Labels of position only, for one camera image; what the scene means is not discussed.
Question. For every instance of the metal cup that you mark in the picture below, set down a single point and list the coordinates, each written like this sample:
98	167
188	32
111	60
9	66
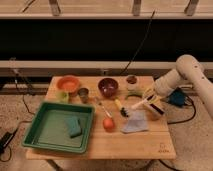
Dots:
83	93

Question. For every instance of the white cup brown contents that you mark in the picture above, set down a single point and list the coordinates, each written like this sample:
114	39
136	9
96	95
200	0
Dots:
131	82

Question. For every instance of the wooden table board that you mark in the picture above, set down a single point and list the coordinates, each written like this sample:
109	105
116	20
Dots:
156	143

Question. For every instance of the blue device with cables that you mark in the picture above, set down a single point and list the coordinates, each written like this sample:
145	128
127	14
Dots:
179	98

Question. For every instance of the black power adapter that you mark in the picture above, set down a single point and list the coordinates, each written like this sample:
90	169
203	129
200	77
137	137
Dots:
4	141

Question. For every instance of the purple bowl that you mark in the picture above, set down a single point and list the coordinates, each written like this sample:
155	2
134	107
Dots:
108	87

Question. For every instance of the green plastic tray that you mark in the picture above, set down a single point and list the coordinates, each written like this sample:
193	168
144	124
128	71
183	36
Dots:
50	128

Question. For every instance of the orange bowl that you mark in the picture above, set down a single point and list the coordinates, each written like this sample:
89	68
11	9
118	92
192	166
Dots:
68	83

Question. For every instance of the white dish brush black bristles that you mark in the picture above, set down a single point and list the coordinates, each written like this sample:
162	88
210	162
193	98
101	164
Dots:
125	112

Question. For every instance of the green sponge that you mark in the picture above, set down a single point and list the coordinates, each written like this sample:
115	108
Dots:
73	126

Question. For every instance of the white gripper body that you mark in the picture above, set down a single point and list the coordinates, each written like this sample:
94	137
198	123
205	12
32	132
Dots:
156	112

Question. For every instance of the light green cup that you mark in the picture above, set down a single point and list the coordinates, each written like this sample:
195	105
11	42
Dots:
62	96

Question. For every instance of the orange ball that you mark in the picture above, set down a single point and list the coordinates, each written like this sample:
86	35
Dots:
108	124

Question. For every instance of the grey blue cloth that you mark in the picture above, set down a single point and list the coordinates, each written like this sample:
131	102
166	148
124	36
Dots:
136	122

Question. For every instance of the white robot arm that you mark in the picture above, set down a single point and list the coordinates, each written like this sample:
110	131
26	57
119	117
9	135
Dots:
187	68

